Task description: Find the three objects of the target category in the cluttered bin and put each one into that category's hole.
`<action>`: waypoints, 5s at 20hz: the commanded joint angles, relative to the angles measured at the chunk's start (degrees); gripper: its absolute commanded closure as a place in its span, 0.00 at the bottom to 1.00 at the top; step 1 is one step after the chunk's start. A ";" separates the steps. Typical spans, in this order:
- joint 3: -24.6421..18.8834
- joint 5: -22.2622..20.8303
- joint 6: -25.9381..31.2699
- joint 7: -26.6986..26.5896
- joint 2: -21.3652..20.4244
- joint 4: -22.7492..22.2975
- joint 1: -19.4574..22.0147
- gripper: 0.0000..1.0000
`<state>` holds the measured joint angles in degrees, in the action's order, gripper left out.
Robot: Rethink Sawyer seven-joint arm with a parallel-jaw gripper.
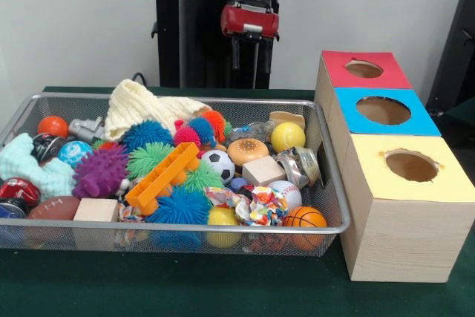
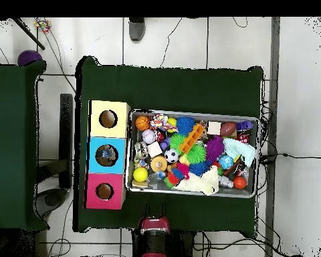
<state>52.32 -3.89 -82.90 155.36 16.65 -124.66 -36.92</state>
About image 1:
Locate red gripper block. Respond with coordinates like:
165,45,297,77
220,3,281,75

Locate crushed clear plastic bottle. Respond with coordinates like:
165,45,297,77
226,120,275,144

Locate orange toy brick round studs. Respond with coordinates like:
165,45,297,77
124,142,201,217

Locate wooden box three holes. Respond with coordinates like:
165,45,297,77
315,51,475,284

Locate clear shallow mesh bin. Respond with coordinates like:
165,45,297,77
0,91,352,257

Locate yellow green ball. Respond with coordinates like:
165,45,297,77
271,122,307,154

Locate small black white soccer ball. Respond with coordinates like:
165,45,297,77
201,150,236,185

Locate cream knitted cloth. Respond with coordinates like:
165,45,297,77
104,79,210,142

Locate green spiky ball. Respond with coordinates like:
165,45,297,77
183,161,225,195
126,142,176,180

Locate blue spiky ball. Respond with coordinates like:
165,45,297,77
146,186,213,226

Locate small orange basketball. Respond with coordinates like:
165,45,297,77
283,206,328,251

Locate purple spiky ball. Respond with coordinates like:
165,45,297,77
72,144,130,200

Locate red orange ball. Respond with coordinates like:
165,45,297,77
37,115,70,140

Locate dark green table cloth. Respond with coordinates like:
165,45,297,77
0,85,475,317

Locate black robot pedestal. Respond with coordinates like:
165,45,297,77
143,0,299,89

